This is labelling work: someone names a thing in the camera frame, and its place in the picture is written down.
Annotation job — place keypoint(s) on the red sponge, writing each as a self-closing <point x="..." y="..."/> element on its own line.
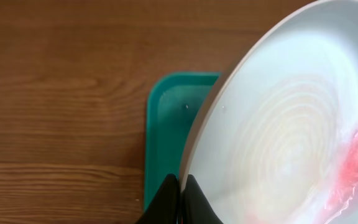
<point x="341" y="181"/>

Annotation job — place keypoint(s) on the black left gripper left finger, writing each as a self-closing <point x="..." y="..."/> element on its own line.
<point x="164" y="207"/>

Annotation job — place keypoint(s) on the teal plastic tray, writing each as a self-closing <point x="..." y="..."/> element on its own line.
<point x="171" y="108"/>

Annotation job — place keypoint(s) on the light blue plate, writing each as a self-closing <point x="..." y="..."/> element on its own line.
<point x="256" y="146"/>

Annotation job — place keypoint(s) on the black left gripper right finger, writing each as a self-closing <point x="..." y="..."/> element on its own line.
<point x="195" y="208"/>

